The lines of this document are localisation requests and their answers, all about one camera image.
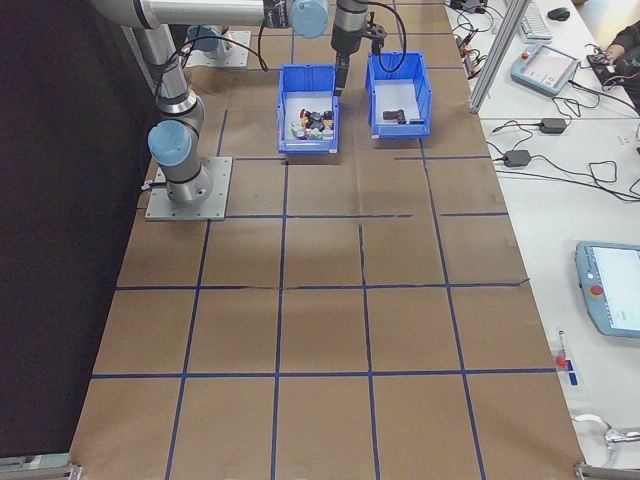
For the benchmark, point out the black power adapter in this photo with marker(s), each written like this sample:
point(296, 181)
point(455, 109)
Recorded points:
point(517, 158)
point(555, 125)

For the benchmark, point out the white keyboard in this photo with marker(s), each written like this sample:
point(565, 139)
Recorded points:
point(537, 22)

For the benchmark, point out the black frame cover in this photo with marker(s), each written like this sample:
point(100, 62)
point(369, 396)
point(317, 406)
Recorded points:
point(50, 225)

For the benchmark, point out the white switch contact block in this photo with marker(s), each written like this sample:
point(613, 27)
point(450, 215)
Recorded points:
point(320, 133)

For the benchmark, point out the pile of push button switches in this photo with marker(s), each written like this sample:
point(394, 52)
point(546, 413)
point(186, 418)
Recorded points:
point(310, 102)

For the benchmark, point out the teach pendant right edge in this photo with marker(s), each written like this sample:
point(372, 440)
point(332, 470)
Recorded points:
point(615, 295)

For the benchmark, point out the black computer mouse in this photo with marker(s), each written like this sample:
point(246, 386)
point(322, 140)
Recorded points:
point(559, 14)

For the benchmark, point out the dark brown cylindrical capacitor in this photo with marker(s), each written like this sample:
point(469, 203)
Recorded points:
point(391, 115)
point(402, 117)

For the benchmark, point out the blue tape piece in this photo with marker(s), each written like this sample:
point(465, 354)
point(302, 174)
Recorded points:
point(575, 378)

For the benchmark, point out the blue bin with capacitors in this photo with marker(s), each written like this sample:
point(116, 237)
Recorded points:
point(395, 67)

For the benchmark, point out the crumpled silver foil tape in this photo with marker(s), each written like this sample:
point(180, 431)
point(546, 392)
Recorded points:
point(620, 437)

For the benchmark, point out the black switch contact block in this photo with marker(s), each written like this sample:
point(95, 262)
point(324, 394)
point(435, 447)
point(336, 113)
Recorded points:
point(316, 120)

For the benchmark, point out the bystander bare hand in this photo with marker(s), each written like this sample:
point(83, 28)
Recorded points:
point(613, 52)

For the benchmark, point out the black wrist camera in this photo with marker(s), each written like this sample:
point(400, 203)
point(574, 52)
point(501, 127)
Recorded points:
point(377, 36)

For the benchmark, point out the small black circuit board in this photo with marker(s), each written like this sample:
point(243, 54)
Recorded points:
point(600, 62)

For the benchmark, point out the teal robot teach pendant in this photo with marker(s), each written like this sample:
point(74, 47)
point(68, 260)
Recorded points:
point(547, 70)

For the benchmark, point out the aluminium profile post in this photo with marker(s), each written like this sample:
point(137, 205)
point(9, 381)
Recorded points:
point(495, 55)

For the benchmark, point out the silver usb hub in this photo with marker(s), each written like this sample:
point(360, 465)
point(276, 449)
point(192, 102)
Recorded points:
point(465, 42)
point(475, 61)

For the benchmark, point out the blue bin with push buttons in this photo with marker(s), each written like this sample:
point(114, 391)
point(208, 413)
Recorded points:
point(306, 75)

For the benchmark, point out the bystander forearm black sleeve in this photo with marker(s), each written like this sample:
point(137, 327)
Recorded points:
point(630, 45)

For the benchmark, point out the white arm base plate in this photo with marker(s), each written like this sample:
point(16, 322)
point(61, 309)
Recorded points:
point(240, 57)
point(220, 200)

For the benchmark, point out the aluminium frame profile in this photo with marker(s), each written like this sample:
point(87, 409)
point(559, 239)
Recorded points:
point(607, 471)
point(40, 467)

